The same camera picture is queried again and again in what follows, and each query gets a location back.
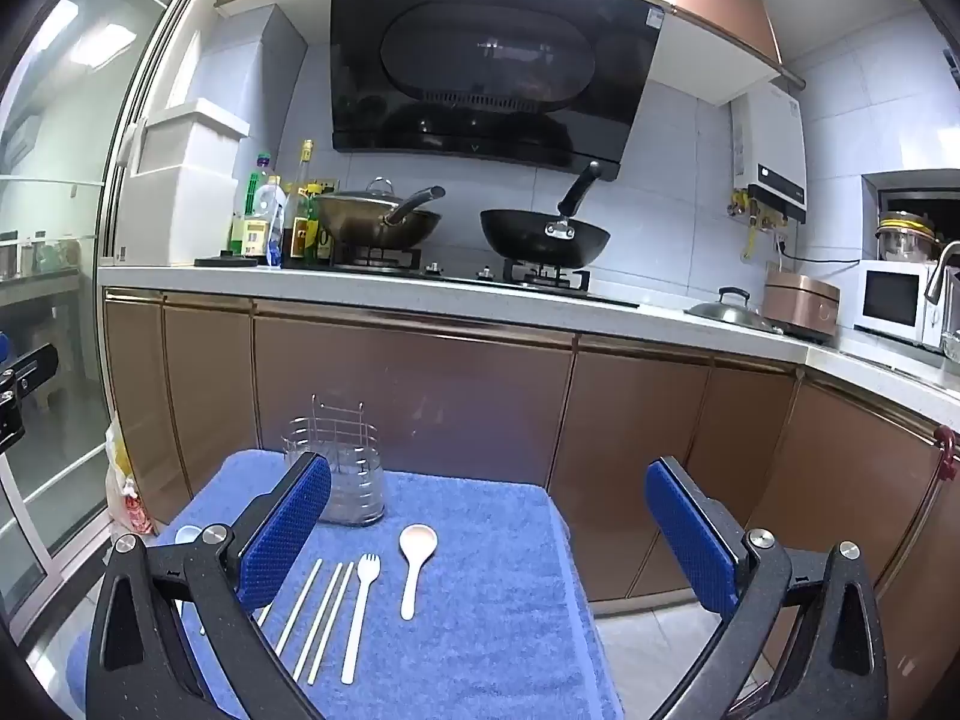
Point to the dark bottle with green label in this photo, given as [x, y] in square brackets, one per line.
[324, 236]

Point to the plastic bag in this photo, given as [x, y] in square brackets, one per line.
[131, 487]

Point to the white kitchen countertop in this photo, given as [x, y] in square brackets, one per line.
[300, 292]

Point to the glass jar with yellow rim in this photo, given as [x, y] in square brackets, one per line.
[904, 240]

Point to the steel pot lid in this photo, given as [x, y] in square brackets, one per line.
[731, 311]

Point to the white air conditioner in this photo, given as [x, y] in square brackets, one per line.
[19, 142]

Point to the black range hood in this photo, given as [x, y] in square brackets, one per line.
[495, 52]

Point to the white water heater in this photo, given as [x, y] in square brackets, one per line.
[772, 150]

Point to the recessed wall shelf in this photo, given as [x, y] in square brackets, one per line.
[915, 191]

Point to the white chopstick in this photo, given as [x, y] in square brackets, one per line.
[319, 622]
[264, 613]
[331, 624]
[298, 606]

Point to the white microwave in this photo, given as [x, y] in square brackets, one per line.
[892, 300]

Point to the steel wok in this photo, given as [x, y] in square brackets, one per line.
[367, 225]

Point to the plastic stool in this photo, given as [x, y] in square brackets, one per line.
[52, 360]

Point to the red hook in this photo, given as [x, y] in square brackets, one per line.
[946, 450]

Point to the blue towel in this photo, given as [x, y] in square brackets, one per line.
[465, 615]

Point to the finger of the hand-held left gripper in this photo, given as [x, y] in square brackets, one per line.
[34, 371]

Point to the glass wok lid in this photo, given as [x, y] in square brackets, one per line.
[367, 193]

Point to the small white spoon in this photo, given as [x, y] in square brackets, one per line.
[187, 534]

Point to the white plastic fork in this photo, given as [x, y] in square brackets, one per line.
[360, 615]

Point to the black frying pan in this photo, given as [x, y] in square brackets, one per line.
[540, 236]

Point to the black gas stove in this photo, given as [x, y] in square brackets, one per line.
[480, 281]

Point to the white pipe casing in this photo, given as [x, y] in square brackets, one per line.
[255, 60]

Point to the row of brown cabinet doors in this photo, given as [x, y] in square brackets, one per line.
[450, 405]

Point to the tall bottle with yellow cap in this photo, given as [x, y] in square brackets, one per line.
[302, 225]

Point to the sliding glass door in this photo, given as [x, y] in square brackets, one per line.
[75, 165]

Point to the water heater pipes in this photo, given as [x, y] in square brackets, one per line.
[754, 221]

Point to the grey side table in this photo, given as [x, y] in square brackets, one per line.
[37, 281]

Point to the pink rice cooker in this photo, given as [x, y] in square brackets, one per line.
[802, 300]

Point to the black round tray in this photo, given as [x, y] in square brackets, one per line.
[225, 262]

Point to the large white spoon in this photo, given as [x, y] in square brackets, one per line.
[417, 541]

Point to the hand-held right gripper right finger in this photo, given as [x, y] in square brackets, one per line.
[694, 532]

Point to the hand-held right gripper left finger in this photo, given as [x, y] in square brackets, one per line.
[289, 525]

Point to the steel faucet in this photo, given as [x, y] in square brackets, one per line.
[941, 270]

